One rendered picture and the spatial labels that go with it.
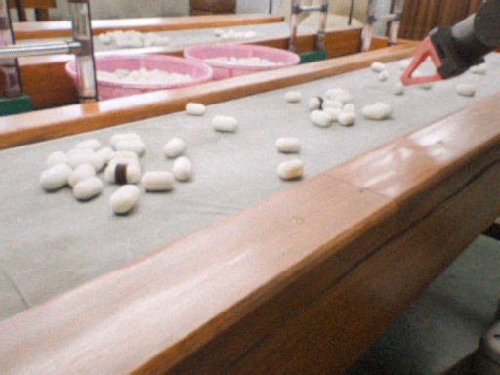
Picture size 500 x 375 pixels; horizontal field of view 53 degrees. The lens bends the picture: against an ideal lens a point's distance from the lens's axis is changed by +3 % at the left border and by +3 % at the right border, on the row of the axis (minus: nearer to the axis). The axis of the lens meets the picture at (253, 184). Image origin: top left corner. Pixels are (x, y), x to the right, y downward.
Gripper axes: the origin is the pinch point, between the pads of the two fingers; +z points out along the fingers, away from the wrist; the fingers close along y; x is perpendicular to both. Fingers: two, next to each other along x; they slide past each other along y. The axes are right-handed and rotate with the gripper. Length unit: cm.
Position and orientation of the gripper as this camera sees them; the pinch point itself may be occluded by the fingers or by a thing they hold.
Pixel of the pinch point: (406, 79)
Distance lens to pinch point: 81.9
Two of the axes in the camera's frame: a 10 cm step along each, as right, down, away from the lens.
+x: 4.3, 9.0, -0.7
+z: -6.0, 3.4, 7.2
